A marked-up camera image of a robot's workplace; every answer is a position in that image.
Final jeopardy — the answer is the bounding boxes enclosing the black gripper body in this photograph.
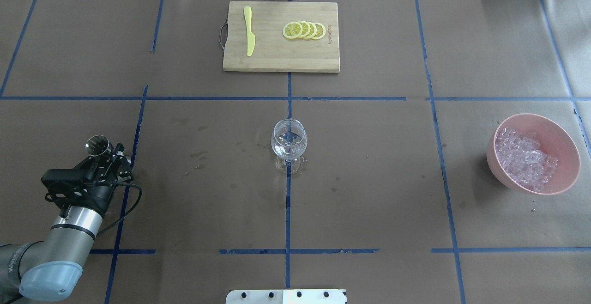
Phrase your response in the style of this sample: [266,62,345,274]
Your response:
[76,150,134,207]

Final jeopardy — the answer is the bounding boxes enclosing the steel double jigger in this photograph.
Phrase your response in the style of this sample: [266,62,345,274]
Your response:
[85,135,114,157]

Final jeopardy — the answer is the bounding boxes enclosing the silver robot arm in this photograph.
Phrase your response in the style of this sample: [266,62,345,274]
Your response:
[1,135,134,304]

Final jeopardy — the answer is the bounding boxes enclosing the clear wine glass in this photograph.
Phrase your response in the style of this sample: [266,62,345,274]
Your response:
[270,118,308,175]

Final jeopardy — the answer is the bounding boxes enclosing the ice cubes pile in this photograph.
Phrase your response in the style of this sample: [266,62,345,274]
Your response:
[495,127,559,193]

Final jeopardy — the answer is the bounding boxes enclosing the yellow plastic knife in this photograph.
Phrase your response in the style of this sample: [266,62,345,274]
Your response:
[243,6,256,56]

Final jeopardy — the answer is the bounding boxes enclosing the bamboo cutting board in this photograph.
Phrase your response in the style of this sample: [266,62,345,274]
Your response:
[223,1,341,74]

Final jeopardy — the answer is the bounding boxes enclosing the lemon slice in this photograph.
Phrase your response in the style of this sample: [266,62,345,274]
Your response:
[304,22,317,39]
[312,22,326,40]
[282,22,304,39]
[298,21,311,38]

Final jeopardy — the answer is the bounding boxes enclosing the pink bowl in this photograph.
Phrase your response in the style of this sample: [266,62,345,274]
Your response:
[486,113,581,196]

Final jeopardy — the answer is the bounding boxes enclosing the black camera cable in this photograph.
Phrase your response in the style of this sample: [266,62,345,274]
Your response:
[95,182,143,237]

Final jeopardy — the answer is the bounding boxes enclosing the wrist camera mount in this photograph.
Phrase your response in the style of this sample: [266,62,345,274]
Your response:
[41,169,87,203]

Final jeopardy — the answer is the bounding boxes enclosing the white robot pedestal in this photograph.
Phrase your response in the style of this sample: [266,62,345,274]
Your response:
[225,289,348,304]

